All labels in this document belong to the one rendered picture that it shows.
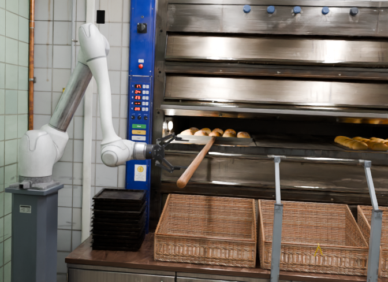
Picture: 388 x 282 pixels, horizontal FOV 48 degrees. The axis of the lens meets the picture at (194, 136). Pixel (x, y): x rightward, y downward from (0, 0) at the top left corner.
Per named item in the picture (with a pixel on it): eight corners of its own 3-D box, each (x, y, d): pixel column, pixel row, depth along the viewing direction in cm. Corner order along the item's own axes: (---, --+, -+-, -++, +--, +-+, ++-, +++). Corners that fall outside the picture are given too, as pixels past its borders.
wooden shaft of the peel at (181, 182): (185, 189, 137) (185, 180, 136) (175, 188, 137) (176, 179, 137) (215, 140, 306) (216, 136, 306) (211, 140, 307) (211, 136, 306)
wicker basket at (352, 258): (254, 241, 276) (257, 198, 274) (344, 247, 272) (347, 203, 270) (260, 270, 228) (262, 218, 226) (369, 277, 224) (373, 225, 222)
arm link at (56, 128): (20, 160, 223) (32, 155, 245) (49, 173, 225) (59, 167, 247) (84, 24, 220) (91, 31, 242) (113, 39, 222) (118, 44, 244)
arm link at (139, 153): (137, 158, 224) (148, 159, 224) (132, 160, 215) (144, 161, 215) (137, 141, 224) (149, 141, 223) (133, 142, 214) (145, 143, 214)
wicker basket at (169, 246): (166, 234, 282) (167, 192, 280) (253, 240, 277) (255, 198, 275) (151, 261, 234) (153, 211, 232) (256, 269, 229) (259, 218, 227)
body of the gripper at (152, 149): (148, 142, 222) (165, 143, 221) (147, 159, 223) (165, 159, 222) (145, 143, 215) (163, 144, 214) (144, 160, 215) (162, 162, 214)
